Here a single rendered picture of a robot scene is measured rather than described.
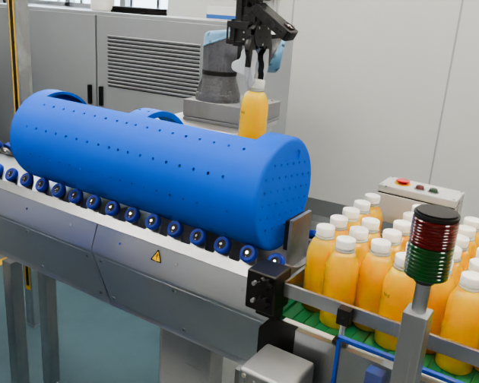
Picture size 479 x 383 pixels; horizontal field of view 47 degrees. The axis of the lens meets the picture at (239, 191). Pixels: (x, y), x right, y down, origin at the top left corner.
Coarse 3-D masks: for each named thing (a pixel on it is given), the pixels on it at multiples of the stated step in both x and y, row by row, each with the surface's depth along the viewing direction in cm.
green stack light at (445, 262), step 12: (408, 240) 80; (408, 252) 79; (420, 252) 77; (432, 252) 76; (444, 252) 76; (408, 264) 79; (420, 264) 77; (432, 264) 77; (444, 264) 77; (408, 276) 79; (420, 276) 78; (432, 276) 77; (444, 276) 77
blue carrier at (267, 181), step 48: (48, 96) 166; (48, 144) 156; (96, 144) 146; (144, 144) 138; (192, 144) 132; (240, 144) 128; (288, 144) 128; (96, 192) 155; (144, 192) 140; (192, 192) 130; (240, 192) 123; (288, 192) 134; (240, 240) 132
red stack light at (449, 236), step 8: (416, 216) 78; (416, 224) 77; (424, 224) 76; (432, 224) 75; (440, 224) 75; (456, 224) 76; (416, 232) 77; (424, 232) 76; (432, 232) 75; (440, 232) 75; (448, 232) 75; (456, 232) 76; (416, 240) 77; (424, 240) 76; (432, 240) 76; (440, 240) 75; (448, 240) 75; (424, 248) 76; (432, 248) 76; (440, 248) 76; (448, 248) 76
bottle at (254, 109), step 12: (252, 96) 129; (264, 96) 130; (240, 108) 132; (252, 108) 129; (264, 108) 130; (240, 120) 132; (252, 120) 130; (264, 120) 132; (240, 132) 133; (252, 132) 131; (264, 132) 133
